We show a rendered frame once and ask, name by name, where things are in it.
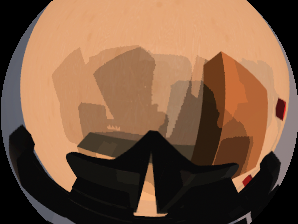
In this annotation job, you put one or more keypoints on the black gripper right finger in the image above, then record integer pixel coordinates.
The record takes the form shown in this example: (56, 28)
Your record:
(174, 175)

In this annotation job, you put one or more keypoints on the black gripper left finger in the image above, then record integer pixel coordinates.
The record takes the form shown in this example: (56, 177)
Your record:
(127, 172)

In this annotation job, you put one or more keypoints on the small red cube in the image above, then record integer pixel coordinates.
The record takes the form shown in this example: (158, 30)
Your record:
(281, 108)
(247, 179)

